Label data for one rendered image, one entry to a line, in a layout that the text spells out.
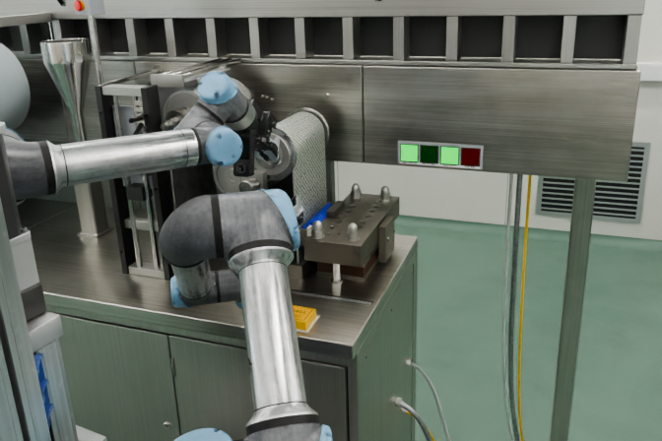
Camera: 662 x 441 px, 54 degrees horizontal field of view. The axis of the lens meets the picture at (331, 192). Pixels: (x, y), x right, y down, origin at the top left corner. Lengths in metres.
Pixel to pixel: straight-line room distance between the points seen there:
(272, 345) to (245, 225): 0.21
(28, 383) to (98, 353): 1.04
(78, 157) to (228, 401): 0.84
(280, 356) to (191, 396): 0.81
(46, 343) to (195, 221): 0.31
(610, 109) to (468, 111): 0.37
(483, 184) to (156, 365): 2.99
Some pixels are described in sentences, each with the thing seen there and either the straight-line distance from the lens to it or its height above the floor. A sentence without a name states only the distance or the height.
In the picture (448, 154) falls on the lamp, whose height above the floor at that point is 1.19.
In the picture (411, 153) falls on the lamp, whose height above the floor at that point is 1.19.
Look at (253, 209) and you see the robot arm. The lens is 1.13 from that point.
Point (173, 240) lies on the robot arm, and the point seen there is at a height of 1.27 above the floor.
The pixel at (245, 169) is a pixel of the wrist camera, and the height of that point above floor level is 1.27.
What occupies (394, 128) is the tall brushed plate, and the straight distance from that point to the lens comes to 1.94.
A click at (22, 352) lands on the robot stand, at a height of 1.27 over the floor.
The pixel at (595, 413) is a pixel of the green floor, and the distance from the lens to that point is 2.92.
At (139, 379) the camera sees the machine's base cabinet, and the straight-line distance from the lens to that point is 1.93.
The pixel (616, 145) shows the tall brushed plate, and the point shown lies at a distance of 1.88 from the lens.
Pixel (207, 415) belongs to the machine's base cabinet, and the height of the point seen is 0.58.
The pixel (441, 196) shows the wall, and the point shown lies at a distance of 4.47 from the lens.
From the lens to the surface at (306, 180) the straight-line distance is 1.81.
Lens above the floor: 1.70
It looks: 19 degrees down
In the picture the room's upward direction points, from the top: 2 degrees counter-clockwise
